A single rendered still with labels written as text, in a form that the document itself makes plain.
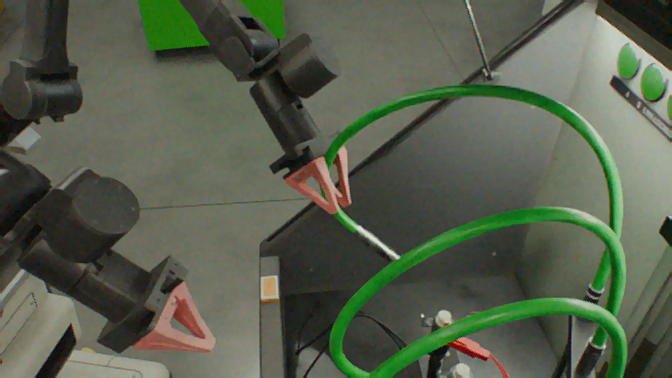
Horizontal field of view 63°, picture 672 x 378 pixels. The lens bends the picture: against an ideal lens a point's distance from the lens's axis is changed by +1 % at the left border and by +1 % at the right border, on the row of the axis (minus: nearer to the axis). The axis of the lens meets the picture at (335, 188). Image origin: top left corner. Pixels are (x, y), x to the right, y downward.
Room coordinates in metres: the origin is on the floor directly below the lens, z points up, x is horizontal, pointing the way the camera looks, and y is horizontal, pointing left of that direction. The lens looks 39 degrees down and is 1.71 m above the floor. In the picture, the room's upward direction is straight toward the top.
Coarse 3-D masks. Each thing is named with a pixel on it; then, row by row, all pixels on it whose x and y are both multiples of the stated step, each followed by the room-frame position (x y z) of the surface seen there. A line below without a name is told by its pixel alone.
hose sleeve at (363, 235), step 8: (360, 232) 0.56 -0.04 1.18; (368, 232) 0.56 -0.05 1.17; (360, 240) 0.56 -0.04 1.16; (368, 240) 0.55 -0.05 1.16; (376, 240) 0.55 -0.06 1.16; (376, 248) 0.55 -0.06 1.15; (384, 248) 0.55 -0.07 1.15; (384, 256) 0.54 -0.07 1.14; (392, 256) 0.54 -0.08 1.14; (400, 256) 0.55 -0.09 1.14
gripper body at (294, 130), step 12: (288, 108) 0.62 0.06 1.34; (300, 108) 0.64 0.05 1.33; (276, 120) 0.62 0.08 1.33; (288, 120) 0.61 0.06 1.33; (300, 120) 0.62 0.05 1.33; (312, 120) 0.63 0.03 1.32; (276, 132) 0.61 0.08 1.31; (288, 132) 0.60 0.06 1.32; (300, 132) 0.60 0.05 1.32; (312, 132) 0.61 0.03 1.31; (336, 132) 0.63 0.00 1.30; (288, 144) 0.60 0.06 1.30; (300, 144) 0.57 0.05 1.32; (288, 156) 0.57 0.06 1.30; (276, 168) 0.57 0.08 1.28
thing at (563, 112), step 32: (416, 96) 0.54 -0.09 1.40; (448, 96) 0.53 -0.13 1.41; (512, 96) 0.51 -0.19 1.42; (544, 96) 0.51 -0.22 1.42; (352, 128) 0.56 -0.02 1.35; (576, 128) 0.49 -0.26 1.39; (608, 160) 0.48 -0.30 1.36; (608, 192) 0.48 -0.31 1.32; (352, 224) 0.56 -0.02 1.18; (608, 224) 0.48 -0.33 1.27; (608, 256) 0.47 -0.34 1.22
